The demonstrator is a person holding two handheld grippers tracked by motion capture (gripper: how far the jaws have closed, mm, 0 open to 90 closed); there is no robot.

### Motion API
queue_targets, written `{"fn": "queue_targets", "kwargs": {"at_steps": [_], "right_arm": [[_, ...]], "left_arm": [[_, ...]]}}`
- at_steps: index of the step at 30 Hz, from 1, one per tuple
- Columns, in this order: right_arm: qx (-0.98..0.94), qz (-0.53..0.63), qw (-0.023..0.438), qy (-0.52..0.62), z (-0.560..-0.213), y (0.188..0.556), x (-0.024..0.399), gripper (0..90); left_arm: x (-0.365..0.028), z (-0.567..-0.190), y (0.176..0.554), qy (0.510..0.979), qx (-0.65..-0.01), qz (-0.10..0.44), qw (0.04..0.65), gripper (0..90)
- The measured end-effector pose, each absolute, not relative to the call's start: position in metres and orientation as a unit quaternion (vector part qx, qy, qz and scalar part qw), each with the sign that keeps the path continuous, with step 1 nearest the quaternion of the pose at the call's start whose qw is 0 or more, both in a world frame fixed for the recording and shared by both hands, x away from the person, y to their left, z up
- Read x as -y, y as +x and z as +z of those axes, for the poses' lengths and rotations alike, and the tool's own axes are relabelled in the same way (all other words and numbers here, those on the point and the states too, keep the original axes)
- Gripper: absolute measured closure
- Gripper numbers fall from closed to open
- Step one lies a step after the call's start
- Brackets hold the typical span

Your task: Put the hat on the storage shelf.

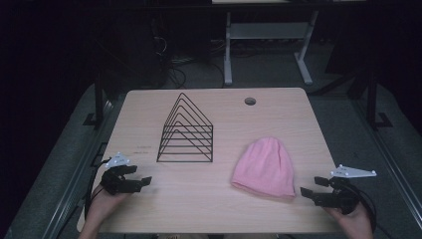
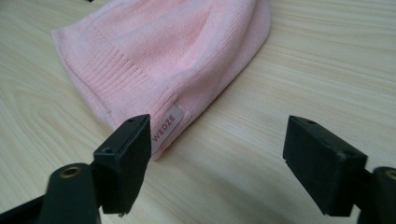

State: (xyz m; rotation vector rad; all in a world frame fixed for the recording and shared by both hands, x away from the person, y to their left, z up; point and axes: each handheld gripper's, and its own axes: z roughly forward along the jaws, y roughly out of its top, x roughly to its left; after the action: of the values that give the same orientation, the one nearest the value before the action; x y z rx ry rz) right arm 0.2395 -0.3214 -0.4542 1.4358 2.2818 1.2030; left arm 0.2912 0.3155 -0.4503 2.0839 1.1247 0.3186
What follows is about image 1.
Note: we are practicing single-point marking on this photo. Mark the person's right hand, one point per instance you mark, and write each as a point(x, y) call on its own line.
point(356, 224)

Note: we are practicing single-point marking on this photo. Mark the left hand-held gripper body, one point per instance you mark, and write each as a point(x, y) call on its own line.
point(114, 182)

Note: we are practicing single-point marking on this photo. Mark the white metal desk frame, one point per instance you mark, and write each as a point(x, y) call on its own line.
point(265, 30)

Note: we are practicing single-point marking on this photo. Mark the person's left hand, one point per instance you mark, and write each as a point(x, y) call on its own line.
point(103, 205)

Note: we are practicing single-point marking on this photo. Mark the black metal stand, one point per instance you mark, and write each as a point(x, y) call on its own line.
point(373, 99)
point(98, 103)

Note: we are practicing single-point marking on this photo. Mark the pink knit beanie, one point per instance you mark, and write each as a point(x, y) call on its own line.
point(265, 171)

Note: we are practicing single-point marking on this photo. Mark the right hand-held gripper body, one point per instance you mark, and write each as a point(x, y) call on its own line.
point(345, 199)

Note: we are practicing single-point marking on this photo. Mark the grey metal frame rail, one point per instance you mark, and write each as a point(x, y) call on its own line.
point(393, 172)
point(71, 186)

